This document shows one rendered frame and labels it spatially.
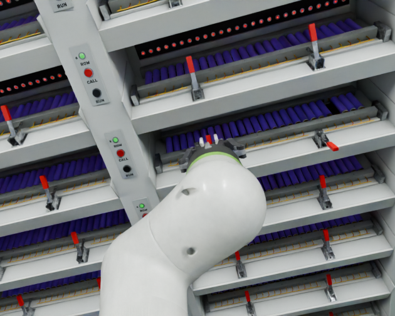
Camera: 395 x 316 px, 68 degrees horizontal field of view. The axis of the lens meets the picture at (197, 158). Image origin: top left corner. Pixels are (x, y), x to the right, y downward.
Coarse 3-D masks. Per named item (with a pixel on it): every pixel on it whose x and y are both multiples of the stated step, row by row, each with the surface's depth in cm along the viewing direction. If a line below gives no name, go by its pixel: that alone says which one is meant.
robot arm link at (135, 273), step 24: (144, 216) 37; (120, 240) 35; (144, 240) 33; (120, 264) 32; (144, 264) 32; (168, 264) 32; (120, 288) 30; (144, 288) 29; (168, 288) 30; (120, 312) 27; (144, 312) 27; (168, 312) 28
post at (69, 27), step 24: (48, 0) 54; (72, 0) 54; (48, 24) 56; (72, 24) 56; (96, 48) 58; (72, 72) 60; (120, 72) 66; (120, 96) 62; (96, 120) 65; (120, 120) 65; (144, 144) 73; (144, 168) 70; (120, 192) 73; (144, 192) 73; (192, 312) 93
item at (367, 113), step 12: (372, 108) 73; (312, 120) 74; (324, 120) 73; (336, 120) 73; (348, 120) 73; (372, 120) 72; (264, 132) 75; (276, 132) 74; (288, 132) 74; (300, 132) 75; (264, 144) 74; (168, 156) 77; (180, 156) 77
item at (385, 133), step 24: (360, 96) 80; (384, 96) 71; (360, 120) 74; (384, 120) 72; (288, 144) 74; (312, 144) 72; (336, 144) 70; (360, 144) 70; (384, 144) 71; (168, 168) 77; (264, 168) 72; (288, 168) 73; (168, 192) 74
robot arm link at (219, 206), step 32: (224, 160) 36; (192, 192) 32; (224, 192) 30; (256, 192) 32; (160, 224) 33; (192, 224) 31; (224, 224) 30; (256, 224) 31; (192, 256) 31; (224, 256) 33
